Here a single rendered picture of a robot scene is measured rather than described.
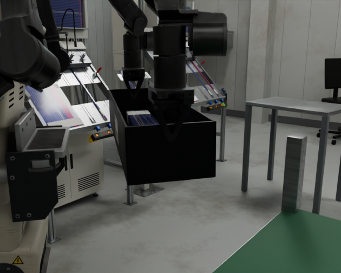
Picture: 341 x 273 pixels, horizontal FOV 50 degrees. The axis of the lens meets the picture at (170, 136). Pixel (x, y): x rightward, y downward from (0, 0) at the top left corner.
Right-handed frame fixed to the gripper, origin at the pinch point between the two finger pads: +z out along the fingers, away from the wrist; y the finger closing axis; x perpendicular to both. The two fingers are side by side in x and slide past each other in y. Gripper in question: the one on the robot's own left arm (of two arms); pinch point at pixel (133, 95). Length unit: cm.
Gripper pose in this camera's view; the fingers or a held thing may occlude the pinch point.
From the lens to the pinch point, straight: 122.4
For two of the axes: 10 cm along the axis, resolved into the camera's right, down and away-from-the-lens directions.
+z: 0.0, 9.7, 2.5
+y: -2.1, -2.4, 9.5
